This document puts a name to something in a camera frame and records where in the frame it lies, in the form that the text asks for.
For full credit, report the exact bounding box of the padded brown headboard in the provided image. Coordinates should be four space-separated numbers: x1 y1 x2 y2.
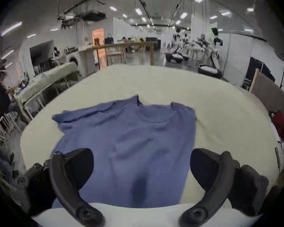
250 72 284 137

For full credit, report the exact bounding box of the bed with beige sheet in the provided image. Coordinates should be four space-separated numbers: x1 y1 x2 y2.
20 64 282 209

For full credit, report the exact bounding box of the long wooden table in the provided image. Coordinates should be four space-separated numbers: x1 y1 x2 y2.
79 42 155 76

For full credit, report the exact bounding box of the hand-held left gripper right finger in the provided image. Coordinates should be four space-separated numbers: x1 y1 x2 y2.
179 148 269 227

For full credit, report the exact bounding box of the washing machine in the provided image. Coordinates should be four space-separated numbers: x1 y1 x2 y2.
66 52 84 74

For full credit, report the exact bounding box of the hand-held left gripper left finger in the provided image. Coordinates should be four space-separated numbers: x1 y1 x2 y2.
11 148 106 227

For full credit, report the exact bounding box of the red object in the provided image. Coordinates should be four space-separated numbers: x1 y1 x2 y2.
272 111 284 138

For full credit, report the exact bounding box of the blue t-shirt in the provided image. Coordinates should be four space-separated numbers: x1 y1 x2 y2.
52 95 196 209

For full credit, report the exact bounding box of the group of white robots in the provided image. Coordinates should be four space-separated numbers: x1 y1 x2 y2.
164 33 224 79

